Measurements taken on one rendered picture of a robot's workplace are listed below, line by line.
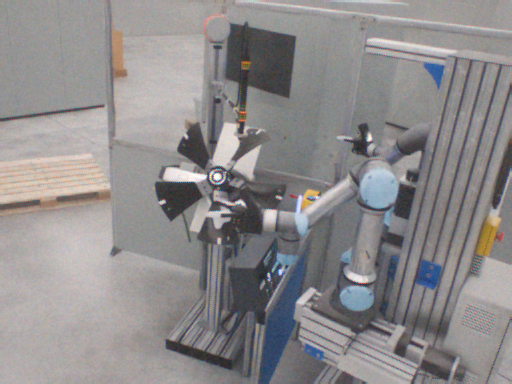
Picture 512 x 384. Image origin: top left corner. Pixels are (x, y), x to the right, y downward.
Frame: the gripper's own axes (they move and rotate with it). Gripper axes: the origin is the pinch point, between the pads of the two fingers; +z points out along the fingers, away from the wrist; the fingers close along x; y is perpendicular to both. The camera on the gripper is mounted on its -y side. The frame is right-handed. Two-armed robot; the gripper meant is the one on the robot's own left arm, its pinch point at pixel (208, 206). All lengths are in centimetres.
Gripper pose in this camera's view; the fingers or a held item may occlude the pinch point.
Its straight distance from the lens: 174.6
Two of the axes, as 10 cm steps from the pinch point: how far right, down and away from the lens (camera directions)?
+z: -9.9, -1.3, 0.8
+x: 1.1, -2.8, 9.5
